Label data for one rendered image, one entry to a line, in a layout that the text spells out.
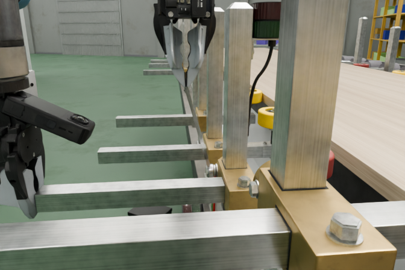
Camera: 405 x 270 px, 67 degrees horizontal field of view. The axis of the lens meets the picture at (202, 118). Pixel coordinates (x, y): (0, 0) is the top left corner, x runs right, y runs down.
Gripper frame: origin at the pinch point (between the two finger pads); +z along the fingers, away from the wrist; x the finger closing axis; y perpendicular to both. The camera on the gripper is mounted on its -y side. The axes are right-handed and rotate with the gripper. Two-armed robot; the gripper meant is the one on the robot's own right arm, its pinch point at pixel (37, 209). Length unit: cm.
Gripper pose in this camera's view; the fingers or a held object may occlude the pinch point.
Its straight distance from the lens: 55.3
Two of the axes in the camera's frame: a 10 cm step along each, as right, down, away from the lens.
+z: 0.0, 9.6, 2.8
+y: -10.0, 0.3, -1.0
